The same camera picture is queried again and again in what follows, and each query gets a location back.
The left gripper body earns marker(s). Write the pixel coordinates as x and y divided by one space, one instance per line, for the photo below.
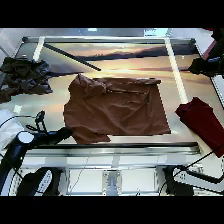
64 134

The brown T-shirt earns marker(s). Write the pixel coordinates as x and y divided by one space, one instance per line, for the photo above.
116 110

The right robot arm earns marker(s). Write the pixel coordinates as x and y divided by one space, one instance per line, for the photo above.
181 183

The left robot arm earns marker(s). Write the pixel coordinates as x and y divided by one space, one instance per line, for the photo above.
15 153

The white garment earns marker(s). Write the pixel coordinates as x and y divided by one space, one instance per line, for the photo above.
8 130

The dark grey garment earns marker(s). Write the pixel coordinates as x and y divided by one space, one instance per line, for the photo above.
25 78

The red garment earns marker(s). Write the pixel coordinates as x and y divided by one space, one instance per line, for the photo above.
203 121

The black garment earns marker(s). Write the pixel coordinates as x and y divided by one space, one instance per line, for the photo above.
208 65

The silver frame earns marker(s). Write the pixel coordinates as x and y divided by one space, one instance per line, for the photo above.
113 156

